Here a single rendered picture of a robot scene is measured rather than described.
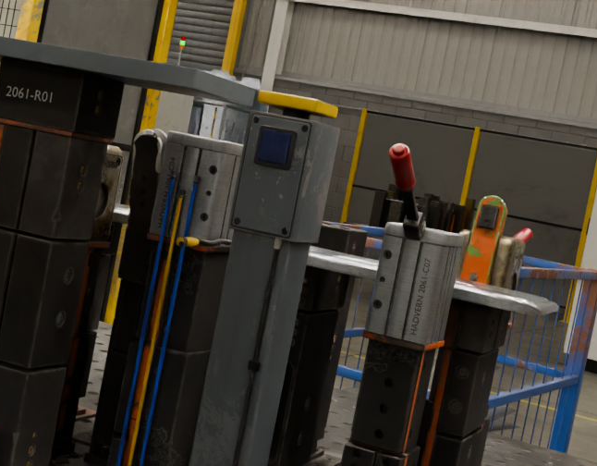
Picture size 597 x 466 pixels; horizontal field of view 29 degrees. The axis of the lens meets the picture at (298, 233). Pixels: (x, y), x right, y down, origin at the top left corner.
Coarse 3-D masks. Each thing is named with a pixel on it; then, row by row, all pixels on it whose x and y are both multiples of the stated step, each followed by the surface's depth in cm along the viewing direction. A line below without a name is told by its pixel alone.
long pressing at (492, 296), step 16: (128, 208) 156; (320, 256) 134; (336, 256) 143; (352, 256) 147; (352, 272) 132; (368, 272) 131; (464, 288) 127; (480, 288) 133; (496, 288) 139; (496, 304) 126; (512, 304) 126; (528, 304) 126; (544, 304) 133
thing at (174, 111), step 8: (184, 40) 1432; (160, 96) 1370; (168, 96) 1385; (176, 96) 1399; (184, 96) 1414; (192, 96) 1431; (160, 104) 1373; (168, 104) 1388; (176, 104) 1402; (184, 104) 1418; (160, 112) 1376; (168, 112) 1391; (176, 112) 1405; (184, 112) 1421; (160, 120) 1379; (168, 120) 1395; (176, 120) 1409; (184, 120) 1425; (160, 128) 1382; (168, 128) 1398; (176, 128) 1412; (184, 128) 1428
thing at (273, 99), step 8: (264, 96) 107; (272, 96) 107; (280, 96) 106; (288, 96) 106; (296, 96) 106; (272, 104) 107; (280, 104) 106; (288, 104) 106; (296, 104) 106; (304, 104) 105; (312, 104) 105; (320, 104) 106; (328, 104) 108; (288, 112) 108; (296, 112) 108; (304, 112) 108; (312, 112) 106; (320, 112) 106; (328, 112) 108; (336, 112) 110
